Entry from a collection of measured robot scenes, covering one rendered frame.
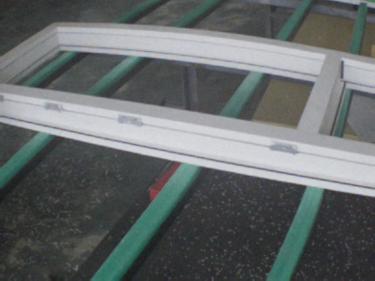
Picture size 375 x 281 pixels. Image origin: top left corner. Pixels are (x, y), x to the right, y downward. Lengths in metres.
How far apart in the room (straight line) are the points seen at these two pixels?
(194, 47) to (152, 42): 0.12
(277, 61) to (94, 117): 0.49
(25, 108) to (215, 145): 0.45
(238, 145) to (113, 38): 0.65
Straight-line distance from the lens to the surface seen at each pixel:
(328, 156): 0.90
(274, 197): 1.32
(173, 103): 2.31
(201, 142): 0.95
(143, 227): 0.83
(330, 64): 1.21
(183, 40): 1.37
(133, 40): 1.44
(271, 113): 1.58
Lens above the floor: 1.41
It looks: 31 degrees down
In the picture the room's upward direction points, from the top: 4 degrees counter-clockwise
